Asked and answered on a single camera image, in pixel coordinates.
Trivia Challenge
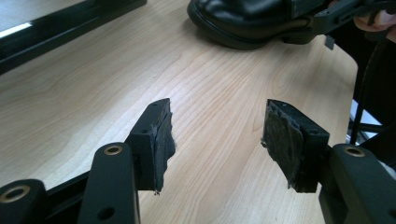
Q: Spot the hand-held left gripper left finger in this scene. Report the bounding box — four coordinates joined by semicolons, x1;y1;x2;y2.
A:
125;97;177;196

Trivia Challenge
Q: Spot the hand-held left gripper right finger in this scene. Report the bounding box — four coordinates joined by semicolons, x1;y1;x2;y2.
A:
260;98;331;194

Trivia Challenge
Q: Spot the black leather shoe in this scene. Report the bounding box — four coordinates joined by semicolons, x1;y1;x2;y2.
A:
186;0;316;51

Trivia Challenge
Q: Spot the red and black shoe rack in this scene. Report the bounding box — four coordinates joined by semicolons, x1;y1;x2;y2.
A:
0;0;148;76

